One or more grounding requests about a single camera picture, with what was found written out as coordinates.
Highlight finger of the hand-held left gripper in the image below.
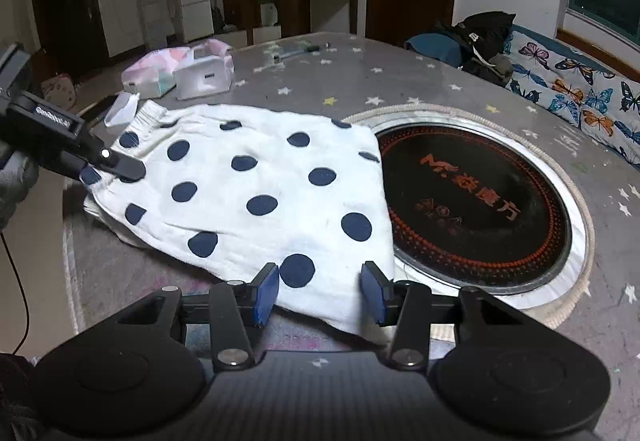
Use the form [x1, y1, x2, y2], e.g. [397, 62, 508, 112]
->
[37, 152, 103, 185]
[75, 134, 147, 183]

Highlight dark wooden door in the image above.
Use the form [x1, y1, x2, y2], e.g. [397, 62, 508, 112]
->
[29, 0, 109, 68]

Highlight white water dispenser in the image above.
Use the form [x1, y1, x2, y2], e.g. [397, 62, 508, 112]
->
[136, 0, 174, 50]

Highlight white tissue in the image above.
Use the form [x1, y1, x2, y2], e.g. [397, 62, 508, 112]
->
[104, 92, 141, 128]

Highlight white box with handle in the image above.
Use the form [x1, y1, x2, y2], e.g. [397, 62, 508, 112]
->
[172, 46, 236, 101]

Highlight black pen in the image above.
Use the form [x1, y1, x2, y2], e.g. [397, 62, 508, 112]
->
[272, 42, 335, 63]

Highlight round black induction cooktop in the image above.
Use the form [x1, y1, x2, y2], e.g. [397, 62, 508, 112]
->
[372, 108, 591, 312]

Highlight butterfly print blanket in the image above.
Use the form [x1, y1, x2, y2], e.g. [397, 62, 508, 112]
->
[505, 31, 640, 168]

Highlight grey star-print tablecloth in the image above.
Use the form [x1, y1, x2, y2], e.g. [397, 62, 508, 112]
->
[62, 31, 640, 372]

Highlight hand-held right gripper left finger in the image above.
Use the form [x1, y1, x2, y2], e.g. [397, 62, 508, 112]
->
[117, 262, 281, 371]

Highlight person's left hand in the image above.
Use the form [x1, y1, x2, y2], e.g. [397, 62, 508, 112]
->
[0, 142, 41, 230]

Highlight pink bag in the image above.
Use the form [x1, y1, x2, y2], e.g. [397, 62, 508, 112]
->
[41, 72, 77, 110]

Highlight black jacket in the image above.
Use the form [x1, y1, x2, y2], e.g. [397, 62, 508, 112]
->
[435, 11, 517, 88]

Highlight white polka dot pants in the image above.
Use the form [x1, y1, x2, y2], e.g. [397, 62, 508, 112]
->
[82, 101, 397, 348]

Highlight black cable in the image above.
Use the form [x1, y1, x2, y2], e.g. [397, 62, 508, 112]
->
[0, 231, 29, 357]

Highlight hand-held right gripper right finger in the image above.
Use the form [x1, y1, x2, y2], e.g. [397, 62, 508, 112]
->
[360, 260, 522, 371]

